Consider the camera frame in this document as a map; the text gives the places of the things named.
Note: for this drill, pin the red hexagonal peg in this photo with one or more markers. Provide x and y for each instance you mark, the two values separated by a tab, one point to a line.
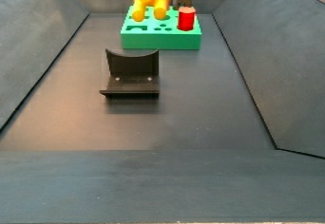
186	18

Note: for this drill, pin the green insertion board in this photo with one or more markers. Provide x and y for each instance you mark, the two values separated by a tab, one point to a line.
158	34

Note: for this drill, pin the black curved fixture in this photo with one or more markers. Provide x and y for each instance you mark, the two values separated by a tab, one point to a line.
134	74

